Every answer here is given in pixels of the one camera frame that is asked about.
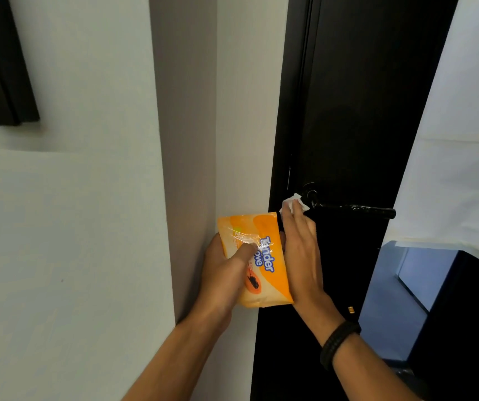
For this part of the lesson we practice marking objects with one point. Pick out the white paper sheet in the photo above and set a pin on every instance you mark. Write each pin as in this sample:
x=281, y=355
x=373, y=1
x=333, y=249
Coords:
x=461, y=162

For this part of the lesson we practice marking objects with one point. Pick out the person's right fingers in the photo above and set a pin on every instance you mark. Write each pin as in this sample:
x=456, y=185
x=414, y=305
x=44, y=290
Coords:
x=300, y=229

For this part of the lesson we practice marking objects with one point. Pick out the person's left forearm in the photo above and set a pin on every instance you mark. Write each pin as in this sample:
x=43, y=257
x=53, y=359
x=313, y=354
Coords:
x=177, y=363

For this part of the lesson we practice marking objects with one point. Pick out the person's right hand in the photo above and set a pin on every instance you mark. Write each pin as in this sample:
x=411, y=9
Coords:
x=304, y=263

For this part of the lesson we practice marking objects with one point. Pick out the black braided wristband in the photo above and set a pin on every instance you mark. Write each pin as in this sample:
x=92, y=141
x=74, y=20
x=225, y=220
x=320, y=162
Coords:
x=337, y=340

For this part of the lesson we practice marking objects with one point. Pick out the black door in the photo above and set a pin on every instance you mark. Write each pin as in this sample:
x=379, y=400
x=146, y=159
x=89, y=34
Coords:
x=356, y=100

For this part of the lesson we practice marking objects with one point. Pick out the white wet wipe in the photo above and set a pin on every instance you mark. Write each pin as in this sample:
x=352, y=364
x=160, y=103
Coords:
x=294, y=202

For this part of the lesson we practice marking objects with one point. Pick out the orange wet wipes packet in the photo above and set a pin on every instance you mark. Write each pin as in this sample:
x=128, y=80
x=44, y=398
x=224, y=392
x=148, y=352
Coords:
x=264, y=283

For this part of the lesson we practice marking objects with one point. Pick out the dark cabinet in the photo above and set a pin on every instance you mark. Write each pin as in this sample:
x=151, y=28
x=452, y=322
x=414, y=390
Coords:
x=469, y=329

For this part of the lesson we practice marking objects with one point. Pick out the person's left hand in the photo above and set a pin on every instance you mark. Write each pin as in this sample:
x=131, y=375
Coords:
x=216, y=283

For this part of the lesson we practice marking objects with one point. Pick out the person's left thumb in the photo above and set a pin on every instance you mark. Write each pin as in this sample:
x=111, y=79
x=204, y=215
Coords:
x=244, y=252

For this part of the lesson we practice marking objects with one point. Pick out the person's right forearm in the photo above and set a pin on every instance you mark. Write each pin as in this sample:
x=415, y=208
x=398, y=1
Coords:
x=365, y=371

